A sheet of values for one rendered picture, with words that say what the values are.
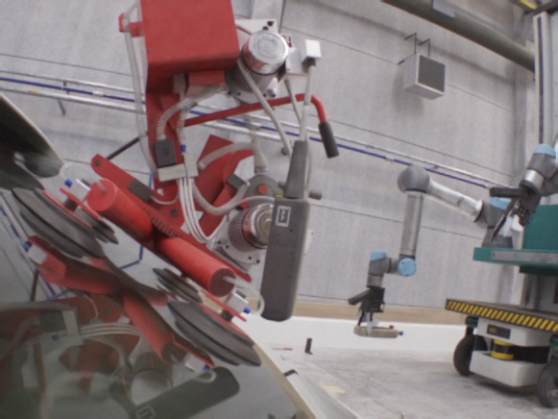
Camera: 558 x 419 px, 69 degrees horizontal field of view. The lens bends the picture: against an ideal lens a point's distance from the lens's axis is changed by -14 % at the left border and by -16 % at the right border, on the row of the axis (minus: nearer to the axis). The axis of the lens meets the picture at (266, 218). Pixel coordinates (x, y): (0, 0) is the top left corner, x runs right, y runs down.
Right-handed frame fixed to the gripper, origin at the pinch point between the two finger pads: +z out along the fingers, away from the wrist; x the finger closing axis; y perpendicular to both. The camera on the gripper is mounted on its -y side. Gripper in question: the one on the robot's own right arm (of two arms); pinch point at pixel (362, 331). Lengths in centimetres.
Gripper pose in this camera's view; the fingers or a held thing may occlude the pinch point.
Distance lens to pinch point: 210.5
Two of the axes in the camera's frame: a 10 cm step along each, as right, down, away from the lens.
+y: 9.4, 1.7, 2.9
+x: -3.0, 0.2, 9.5
